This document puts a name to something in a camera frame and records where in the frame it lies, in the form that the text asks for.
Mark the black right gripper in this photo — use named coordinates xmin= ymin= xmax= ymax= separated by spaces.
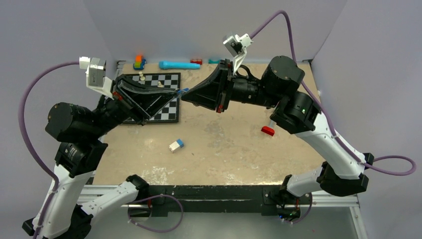
xmin=181 ymin=59 xmax=280 ymax=115

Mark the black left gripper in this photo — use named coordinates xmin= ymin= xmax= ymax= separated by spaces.
xmin=87 ymin=72 xmax=179 ymax=138

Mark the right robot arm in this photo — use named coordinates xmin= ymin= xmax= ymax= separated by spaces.
xmin=181 ymin=56 xmax=373 ymax=203

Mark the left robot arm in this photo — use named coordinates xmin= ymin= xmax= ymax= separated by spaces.
xmin=22 ymin=75 xmax=178 ymax=239

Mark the colourful toy brick car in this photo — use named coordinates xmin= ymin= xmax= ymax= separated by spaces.
xmin=132 ymin=55 xmax=146 ymax=70

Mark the teal arch toy block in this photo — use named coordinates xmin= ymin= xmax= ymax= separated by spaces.
xmin=208 ymin=58 xmax=220 ymax=64

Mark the red toy brick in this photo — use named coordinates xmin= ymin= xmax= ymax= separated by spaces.
xmin=190 ymin=59 xmax=203 ymax=65

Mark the black and white chessboard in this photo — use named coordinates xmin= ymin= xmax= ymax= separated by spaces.
xmin=115 ymin=73 xmax=182 ymax=124

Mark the light blue flashlight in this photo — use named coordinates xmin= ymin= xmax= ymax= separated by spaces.
xmin=158 ymin=61 xmax=201 ymax=70

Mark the white and blue toy brick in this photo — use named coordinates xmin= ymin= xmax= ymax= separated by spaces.
xmin=169 ymin=139 xmax=184 ymax=153

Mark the red toy base piece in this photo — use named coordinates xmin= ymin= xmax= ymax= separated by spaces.
xmin=261 ymin=126 xmax=275 ymax=136

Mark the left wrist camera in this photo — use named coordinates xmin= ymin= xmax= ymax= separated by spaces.
xmin=79 ymin=57 xmax=113 ymax=98

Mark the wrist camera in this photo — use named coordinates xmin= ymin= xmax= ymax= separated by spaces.
xmin=79 ymin=57 xmax=113 ymax=98
xmin=223 ymin=34 xmax=253 ymax=75

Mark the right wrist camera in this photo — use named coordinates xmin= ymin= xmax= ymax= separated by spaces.
xmin=223 ymin=34 xmax=253 ymax=75

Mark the grey toy brick post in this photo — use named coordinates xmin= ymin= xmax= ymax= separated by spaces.
xmin=269 ymin=120 xmax=276 ymax=128

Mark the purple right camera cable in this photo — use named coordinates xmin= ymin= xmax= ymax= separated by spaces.
xmin=249 ymin=9 xmax=417 ymax=176

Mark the purple camera cable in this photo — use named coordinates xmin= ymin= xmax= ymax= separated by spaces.
xmin=249 ymin=9 xmax=417 ymax=176
xmin=18 ymin=61 xmax=82 ymax=239

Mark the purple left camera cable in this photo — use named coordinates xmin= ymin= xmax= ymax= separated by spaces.
xmin=18 ymin=61 xmax=82 ymax=239

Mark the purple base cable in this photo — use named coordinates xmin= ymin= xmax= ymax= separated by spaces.
xmin=126 ymin=194 xmax=184 ymax=233

